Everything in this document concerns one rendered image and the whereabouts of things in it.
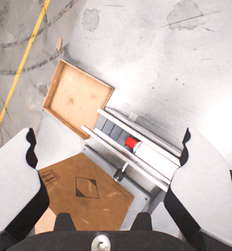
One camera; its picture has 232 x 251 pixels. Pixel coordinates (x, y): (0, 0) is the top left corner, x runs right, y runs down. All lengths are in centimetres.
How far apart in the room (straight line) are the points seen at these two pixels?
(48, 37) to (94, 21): 167
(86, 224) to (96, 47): 64
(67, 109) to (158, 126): 44
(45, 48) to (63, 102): 167
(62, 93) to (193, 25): 60
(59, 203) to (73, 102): 43
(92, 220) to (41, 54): 221
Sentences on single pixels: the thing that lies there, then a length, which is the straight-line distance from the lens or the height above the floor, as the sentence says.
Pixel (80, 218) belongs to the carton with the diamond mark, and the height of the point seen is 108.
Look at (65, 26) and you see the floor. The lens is 217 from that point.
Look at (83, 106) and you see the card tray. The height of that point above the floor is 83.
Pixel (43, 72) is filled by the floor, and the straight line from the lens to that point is 226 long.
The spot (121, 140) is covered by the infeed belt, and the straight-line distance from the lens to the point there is 49.
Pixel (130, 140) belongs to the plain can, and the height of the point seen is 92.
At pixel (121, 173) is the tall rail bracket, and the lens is 43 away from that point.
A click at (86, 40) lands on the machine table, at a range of 70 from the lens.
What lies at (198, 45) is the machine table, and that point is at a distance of 56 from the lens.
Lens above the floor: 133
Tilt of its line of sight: 66 degrees down
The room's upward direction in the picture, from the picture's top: 100 degrees counter-clockwise
